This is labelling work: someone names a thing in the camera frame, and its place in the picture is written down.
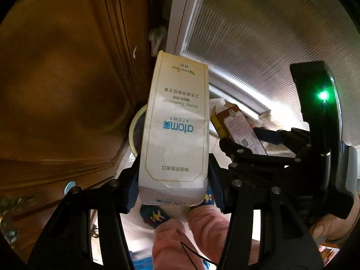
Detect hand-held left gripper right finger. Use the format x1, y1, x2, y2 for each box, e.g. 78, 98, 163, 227
207, 154, 324, 270

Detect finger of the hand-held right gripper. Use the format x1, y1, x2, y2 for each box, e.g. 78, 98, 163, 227
219, 138, 299, 170
254, 126, 311, 155

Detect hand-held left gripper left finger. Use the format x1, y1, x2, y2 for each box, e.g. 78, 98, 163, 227
28, 154, 140, 270

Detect brown cardboard box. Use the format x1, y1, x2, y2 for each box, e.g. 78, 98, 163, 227
210, 103, 268, 156

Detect long cream cardboard box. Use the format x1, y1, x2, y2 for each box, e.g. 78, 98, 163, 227
137, 50, 210, 207

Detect black bin with cream rim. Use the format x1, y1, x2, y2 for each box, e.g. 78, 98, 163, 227
128, 104, 149, 159

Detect person's right hand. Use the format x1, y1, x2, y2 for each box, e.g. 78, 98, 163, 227
309, 213, 352, 241

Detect person's right shoe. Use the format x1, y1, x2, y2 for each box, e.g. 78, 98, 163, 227
202, 192, 217, 207

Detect person's shoe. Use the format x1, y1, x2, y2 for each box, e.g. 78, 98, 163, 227
202, 192, 217, 207
139, 204, 171, 228

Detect person's left shoe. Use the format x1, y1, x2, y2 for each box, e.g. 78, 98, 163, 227
139, 204, 171, 228

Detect person's left leg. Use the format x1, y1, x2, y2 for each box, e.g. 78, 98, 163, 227
152, 218, 207, 270

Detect white cabinet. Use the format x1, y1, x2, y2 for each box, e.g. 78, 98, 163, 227
165, 0, 360, 148

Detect brown wooden cabinet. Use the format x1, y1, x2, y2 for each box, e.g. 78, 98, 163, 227
0, 0, 171, 261

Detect thin black cable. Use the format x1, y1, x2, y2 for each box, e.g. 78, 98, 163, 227
179, 241, 218, 270

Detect ornate metal cabinet handle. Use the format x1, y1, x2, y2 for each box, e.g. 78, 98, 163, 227
0, 196, 38, 243

